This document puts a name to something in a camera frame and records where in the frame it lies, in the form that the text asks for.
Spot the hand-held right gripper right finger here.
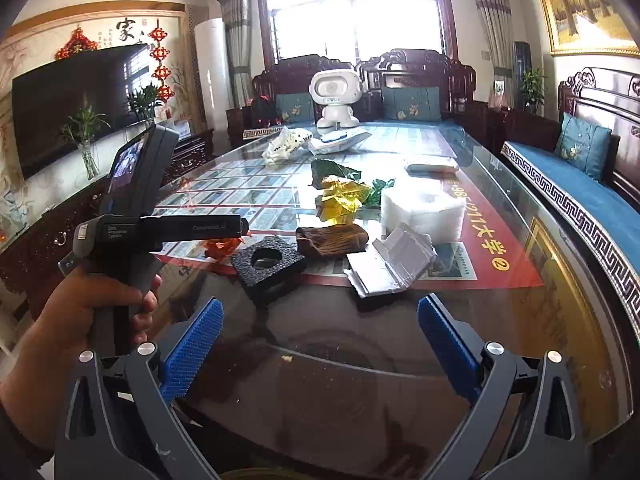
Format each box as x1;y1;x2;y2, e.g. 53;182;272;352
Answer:
417;294;588;480

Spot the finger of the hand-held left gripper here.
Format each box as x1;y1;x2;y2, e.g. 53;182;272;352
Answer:
162;215;249;241

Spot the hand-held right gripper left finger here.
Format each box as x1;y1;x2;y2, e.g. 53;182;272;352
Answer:
54;297;224;480

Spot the green foil packet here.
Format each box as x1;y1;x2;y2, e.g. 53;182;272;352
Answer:
310;159;362;190

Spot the green paper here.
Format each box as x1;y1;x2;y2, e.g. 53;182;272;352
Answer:
362;177;396;207

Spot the person's left forearm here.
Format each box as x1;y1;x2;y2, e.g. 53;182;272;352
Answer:
0;320;76;480

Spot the person's left hand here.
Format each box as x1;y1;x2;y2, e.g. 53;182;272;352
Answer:
27;259;162;396

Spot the red orange wrapper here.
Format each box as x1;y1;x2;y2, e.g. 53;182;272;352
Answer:
202;239;243;261

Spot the printed table poster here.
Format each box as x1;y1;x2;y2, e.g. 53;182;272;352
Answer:
150;125;546;291

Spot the black foam block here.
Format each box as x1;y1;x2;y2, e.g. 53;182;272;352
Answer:
231;236;307;306

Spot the dark wooden television cabinet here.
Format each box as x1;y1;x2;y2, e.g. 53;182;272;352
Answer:
0;127;216;323

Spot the bamboo plant in glass vase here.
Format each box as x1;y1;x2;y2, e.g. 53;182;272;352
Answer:
60;105;111;181

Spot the white crumpled plastic bag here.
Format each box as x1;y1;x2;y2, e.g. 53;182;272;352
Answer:
345;224;438;298

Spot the yellow foil wrapper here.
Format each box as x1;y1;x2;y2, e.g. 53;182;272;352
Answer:
314;176;372;223

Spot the red black bag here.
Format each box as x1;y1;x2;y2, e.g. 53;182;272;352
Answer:
250;94;279;127

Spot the teal embroidered cushion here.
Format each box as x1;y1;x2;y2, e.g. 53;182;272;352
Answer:
382;86;442;122
554;112;612;182
275;92;316;123

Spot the white foam roll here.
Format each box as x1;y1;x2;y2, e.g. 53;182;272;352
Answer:
381;180;466;243

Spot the green leafy plant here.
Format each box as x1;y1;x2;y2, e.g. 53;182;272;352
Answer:
125;82;166;126

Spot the white tower air conditioner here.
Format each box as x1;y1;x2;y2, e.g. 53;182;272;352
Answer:
194;17;229;151

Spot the white bag with blue lid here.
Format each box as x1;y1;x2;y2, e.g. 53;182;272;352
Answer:
307;127;373;156

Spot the black flat television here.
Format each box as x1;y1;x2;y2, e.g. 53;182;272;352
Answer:
11;44;151;181

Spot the white robot toy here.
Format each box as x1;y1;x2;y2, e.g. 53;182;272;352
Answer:
308;70;369;129

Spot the white flat packet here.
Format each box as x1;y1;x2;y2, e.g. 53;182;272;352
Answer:
404;156;460;176

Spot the grey patterned curtain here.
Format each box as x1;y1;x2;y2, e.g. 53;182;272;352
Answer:
462;0;514;106
217;0;254;108

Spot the blue patterned seat cushion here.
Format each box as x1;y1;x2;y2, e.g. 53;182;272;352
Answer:
501;141;640;333

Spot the dark wooden side table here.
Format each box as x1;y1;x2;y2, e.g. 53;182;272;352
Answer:
487;107;547;157

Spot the carved dark wooden sofa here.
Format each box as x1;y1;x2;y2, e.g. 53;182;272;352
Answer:
226;49;490;136
500;67;640;346

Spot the window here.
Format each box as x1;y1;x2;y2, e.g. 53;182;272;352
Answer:
257;0;457;67

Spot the potted green plant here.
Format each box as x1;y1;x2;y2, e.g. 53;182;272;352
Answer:
520;67;549;114

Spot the black tower fan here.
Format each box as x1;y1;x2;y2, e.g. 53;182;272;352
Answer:
512;41;534;109

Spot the gold framed tree painting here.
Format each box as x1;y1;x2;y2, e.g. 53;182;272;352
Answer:
531;0;640;57

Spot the red knot string ornament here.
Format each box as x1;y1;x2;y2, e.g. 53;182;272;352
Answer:
149;27;177;104

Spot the red wall ornament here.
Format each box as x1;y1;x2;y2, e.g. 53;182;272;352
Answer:
55;27;98;61

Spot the calligraphy wall art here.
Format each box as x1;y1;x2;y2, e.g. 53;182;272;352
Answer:
97;15;151;47

